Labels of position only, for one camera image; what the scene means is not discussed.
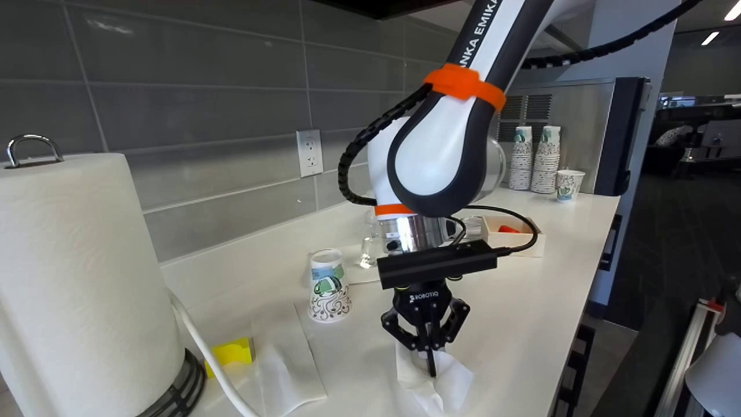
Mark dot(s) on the long ceiling light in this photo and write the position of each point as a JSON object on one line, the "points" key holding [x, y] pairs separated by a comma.
{"points": [[709, 37], [733, 10]]}

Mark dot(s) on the white wall outlet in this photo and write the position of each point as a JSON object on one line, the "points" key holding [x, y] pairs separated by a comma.
{"points": [[308, 153]]}

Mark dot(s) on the upside-down patterned paper cup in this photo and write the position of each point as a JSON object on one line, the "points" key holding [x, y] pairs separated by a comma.
{"points": [[327, 285]]}

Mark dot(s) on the yellow sponge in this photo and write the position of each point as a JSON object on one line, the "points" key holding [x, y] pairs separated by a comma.
{"points": [[232, 352]]}

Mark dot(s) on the stack of paper cups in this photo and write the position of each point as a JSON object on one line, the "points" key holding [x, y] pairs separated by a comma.
{"points": [[544, 159], [525, 159]]}

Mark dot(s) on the white paper towel roll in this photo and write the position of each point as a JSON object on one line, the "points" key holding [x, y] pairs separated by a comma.
{"points": [[71, 292]]}

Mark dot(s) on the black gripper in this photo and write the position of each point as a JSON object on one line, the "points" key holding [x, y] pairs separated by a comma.
{"points": [[423, 301]]}

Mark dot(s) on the black slotted bracket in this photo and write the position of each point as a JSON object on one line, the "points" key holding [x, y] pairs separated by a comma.
{"points": [[572, 372]]}

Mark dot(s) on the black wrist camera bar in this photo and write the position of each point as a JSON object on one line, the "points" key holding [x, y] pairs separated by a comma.
{"points": [[437, 264]]}

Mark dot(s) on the silver metal stand leg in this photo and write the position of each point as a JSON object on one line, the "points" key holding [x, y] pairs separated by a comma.
{"points": [[687, 355]]}

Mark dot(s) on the light wooden box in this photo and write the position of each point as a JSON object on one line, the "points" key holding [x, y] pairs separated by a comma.
{"points": [[525, 239]]}

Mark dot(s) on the single short paper cup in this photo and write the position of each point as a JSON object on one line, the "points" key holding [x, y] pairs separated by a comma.
{"points": [[570, 186]]}

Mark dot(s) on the black metal towel holder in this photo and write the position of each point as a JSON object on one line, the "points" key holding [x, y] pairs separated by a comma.
{"points": [[178, 389]]}

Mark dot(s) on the white paper napkin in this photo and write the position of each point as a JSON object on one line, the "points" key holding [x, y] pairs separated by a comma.
{"points": [[442, 389]]}

